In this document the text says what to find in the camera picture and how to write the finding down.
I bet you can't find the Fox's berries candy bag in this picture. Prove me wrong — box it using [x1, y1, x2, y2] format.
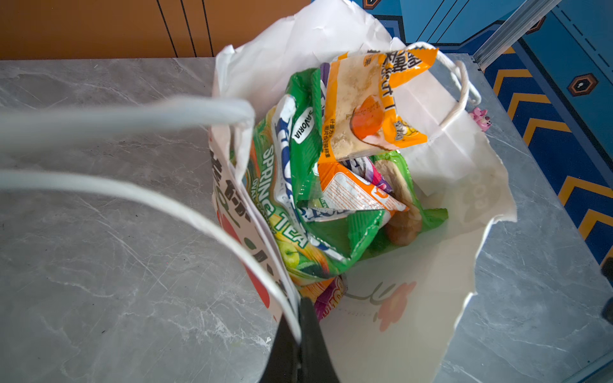
[342, 156, 393, 194]

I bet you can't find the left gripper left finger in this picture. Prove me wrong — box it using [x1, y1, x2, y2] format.
[260, 316, 299, 383]

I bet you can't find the green yellow snack bag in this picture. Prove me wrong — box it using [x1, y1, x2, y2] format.
[244, 68, 390, 287]

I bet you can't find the pink toy keychain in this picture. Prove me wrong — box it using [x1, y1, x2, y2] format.
[469, 107, 492, 132]

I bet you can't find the long orange snack packet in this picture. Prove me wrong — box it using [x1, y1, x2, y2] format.
[318, 162, 409, 214]

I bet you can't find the green Lays chips bag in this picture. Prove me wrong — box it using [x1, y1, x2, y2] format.
[370, 152, 449, 246]

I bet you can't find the white paper bag with flower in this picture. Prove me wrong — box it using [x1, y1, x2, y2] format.
[0, 0, 518, 383]

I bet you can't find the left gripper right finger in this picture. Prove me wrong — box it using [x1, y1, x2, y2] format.
[298, 298, 340, 383]

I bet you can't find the right aluminium corner post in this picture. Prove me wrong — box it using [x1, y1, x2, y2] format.
[473, 0, 560, 71]

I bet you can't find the purple grape candy bag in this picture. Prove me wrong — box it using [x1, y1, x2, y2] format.
[314, 275, 347, 321]

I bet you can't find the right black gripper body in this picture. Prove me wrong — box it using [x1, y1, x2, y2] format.
[600, 255, 613, 327]

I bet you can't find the small orange snack packet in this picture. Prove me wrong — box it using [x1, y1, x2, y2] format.
[319, 48, 438, 164]

